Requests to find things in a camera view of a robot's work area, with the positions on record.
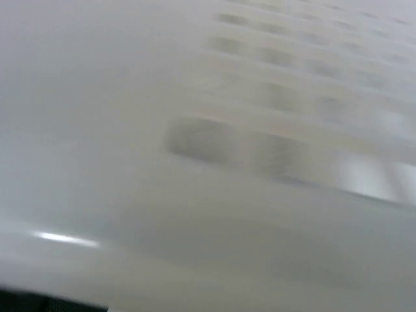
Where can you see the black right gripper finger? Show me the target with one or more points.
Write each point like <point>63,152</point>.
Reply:
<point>29,302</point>

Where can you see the white perforated plastic basket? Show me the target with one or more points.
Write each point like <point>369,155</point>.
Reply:
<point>209,155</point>

